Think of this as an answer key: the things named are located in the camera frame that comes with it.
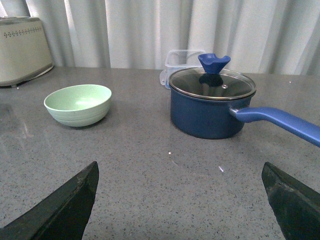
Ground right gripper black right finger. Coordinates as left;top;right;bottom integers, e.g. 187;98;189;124
261;162;320;240

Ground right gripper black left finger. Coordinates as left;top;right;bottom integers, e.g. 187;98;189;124
0;161;99;240

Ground light green bowl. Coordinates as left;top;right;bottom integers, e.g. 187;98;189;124
43;84;112;127

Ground dark blue saucepan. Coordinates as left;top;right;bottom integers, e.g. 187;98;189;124
170;89;320;146

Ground glass lid with blue knob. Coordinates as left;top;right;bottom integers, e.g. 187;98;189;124
168;53;256;101

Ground cream two-slot toaster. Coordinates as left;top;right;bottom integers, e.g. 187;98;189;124
0;16;54;87

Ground white pleated curtain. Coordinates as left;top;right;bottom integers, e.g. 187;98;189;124
0;0;320;75

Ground clear plastic food container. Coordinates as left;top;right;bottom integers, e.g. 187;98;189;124
159;49;206;89

